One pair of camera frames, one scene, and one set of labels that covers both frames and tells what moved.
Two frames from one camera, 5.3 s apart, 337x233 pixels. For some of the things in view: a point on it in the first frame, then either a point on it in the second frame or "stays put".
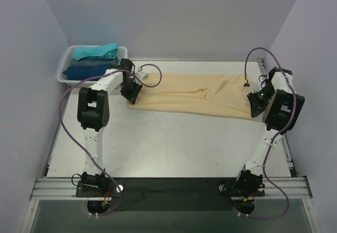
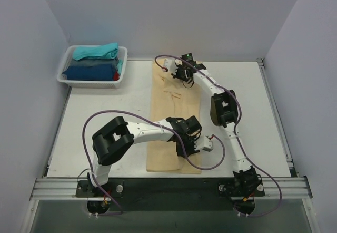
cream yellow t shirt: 208,95 -> 171,99
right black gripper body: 256,101 -> 181,72
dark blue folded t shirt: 80,73 stays put
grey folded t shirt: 102,61 stays put
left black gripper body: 132,88 -> 186,143
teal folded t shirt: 110,50 stays put
